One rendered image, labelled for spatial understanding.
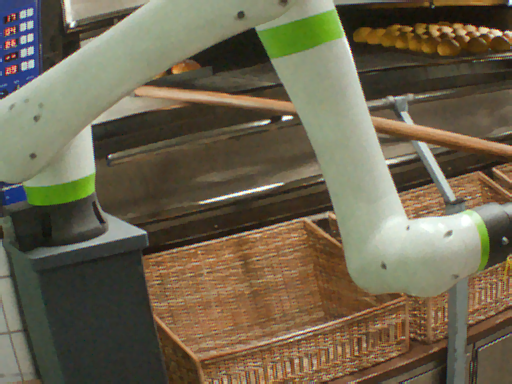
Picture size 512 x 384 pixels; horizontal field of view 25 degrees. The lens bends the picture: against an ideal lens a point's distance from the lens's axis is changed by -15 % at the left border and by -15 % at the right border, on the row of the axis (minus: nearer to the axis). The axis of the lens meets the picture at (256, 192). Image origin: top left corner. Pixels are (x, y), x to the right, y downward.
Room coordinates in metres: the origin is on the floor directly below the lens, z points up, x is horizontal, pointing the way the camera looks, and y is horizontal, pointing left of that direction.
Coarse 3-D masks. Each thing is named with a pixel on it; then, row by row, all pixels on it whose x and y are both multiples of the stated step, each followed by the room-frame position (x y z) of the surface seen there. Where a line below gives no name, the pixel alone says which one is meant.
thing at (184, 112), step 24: (360, 72) 3.33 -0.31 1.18; (384, 72) 3.32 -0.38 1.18; (408, 72) 3.36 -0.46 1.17; (432, 72) 3.39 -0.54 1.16; (456, 72) 3.44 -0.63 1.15; (480, 72) 3.48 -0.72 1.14; (264, 96) 3.16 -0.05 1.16; (288, 96) 3.19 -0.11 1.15; (120, 120) 3.00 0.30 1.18; (144, 120) 3.03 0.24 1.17; (168, 120) 3.05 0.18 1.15
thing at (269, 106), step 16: (160, 96) 3.24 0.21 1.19; (176, 96) 3.16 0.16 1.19; (192, 96) 3.08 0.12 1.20; (208, 96) 3.01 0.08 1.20; (224, 96) 2.95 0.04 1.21; (240, 96) 2.90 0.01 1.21; (272, 112) 2.77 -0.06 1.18; (288, 112) 2.71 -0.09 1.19; (384, 128) 2.40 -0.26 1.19; (400, 128) 2.35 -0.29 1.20; (416, 128) 2.31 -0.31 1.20; (448, 144) 2.21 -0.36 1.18; (464, 144) 2.16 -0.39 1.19; (480, 144) 2.12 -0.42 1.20; (496, 144) 2.08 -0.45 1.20
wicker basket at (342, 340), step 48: (240, 240) 3.07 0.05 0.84; (288, 240) 3.12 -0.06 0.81; (336, 240) 3.04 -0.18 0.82; (192, 288) 2.99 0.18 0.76; (240, 288) 3.04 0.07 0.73; (288, 288) 3.08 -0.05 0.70; (336, 288) 3.04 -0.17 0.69; (192, 336) 2.94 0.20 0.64; (240, 336) 2.99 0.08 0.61; (288, 336) 2.60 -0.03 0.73; (336, 336) 2.66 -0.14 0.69; (384, 336) 2.72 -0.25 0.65
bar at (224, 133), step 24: (408, 96) 2.91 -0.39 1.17; (432, 96) 2.94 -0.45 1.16; (456, 96) 2.98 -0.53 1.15; (264, 120) 2.75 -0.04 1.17; (288, 120) 2.77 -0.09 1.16; (408, 120) 2.87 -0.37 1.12; (144, 144) 2.64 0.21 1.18; (168, 144) 2.65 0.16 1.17; (192, 144) 2.67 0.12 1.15; (432, 168) 2.78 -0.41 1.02; (456, 288) 2.68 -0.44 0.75; (456, 312) 2.68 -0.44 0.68; (456, 336) 2.68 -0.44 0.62; (456, 360) 2.69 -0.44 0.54
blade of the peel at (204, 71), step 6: (210, 66) 3.60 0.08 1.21; (180, 72) 3.55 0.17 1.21; (186, 72) 3.56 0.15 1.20; (192, 72) 3.57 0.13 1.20; (198, 72) 3.58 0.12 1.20; (204, 72) 3.59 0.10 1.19; (210, 72) 3.60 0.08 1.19; (156, 78) 3.51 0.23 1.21; (162, 78) 3.52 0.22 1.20; (168, 78) 3.53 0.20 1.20; (174, 78) 3.54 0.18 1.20; (180, 78) 3.55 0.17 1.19; (186, 78) 3.56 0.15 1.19; (192, 78) 3.57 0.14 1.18; (150, 84) 3.50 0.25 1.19; (156, 84) 3.51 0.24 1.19; (162, 84) 3.52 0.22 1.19; (168, 84) 3.53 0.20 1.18
